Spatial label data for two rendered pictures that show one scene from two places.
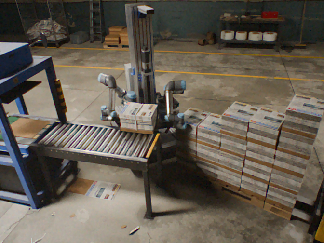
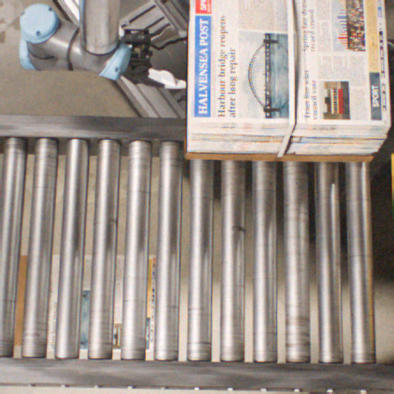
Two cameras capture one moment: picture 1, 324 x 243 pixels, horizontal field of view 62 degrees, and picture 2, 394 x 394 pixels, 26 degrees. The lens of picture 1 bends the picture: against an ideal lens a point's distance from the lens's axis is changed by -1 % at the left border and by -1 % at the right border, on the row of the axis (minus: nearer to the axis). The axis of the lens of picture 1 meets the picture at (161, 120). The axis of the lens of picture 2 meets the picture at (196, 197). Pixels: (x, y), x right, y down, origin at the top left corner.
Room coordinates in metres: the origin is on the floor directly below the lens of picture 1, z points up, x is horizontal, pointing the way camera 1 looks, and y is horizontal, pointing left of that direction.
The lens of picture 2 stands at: (2.09, 0.62, 2.48)
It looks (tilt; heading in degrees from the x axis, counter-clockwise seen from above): 75 degrees down; 341
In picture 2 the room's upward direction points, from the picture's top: 4 degrees clockwise
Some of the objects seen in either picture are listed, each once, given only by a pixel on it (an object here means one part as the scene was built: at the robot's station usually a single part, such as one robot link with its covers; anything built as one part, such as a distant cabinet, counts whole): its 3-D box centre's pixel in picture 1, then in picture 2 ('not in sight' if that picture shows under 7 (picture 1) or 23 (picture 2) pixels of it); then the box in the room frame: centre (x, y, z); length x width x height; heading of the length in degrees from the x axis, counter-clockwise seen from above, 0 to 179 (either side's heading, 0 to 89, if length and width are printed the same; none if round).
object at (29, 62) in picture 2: (105, 117); (47, 51); (2.90, 0.69, 0.82); 0.11 x 0.08 x 0.09; 74
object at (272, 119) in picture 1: (268, 117); not in sight; (2.33, -1.07, 1.06); 0.37 x 0.28 x 0.01; 143
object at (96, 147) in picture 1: (101, 140); (105, 247); (2.48, 0.68, 0.77); 0.47 x 0.05 x 0.05; 164
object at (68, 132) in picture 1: (65, 136); not in sight; (2.60, 1.11, 0.77); 0.47 x 0.05 x 0.05; 164
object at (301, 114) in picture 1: (292, 159); not in sight; (2.15, -1.32, 0.65); 0.39 x 0.30 x 1.29; 144
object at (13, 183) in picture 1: (29, 155); not in sight; (2.77, 1.71, 0.38); 0.94 x 0.69 x 0.63; 164
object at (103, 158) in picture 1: (86, 156); (70, 374); (2.25, 0.80, 0.74); 1.34 x 0.05 x 0.12; 74
